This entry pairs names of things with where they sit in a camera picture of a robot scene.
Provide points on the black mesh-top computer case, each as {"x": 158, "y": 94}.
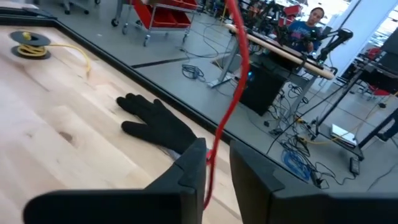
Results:
{"x": 264, "y": 90}

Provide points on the black aluminium table frame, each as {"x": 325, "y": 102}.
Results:
{"x": 140, "y": 77}

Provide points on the metal shelf rack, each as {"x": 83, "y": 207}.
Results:
{"x": 155, "y": 25}

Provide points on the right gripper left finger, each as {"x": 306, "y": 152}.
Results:
{"x": 130, "y": 207}

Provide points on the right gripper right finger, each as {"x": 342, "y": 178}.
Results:
{"x": 295, "y": 208}

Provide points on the white round column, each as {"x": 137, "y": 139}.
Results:
{"x": 357, "y": 21}

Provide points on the person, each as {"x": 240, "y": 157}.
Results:
{"x": 303, "y": 31}

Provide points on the black work glove red cuff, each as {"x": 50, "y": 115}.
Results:
{"x": 158, "y": 124}

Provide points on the black power brick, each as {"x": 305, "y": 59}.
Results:
{"x": 354, "y": 165}

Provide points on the wooden neighbouring table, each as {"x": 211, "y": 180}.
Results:
{"x": 280, "y": 51}

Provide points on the black background robot arm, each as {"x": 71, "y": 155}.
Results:
{"x": 335, "y": 39}

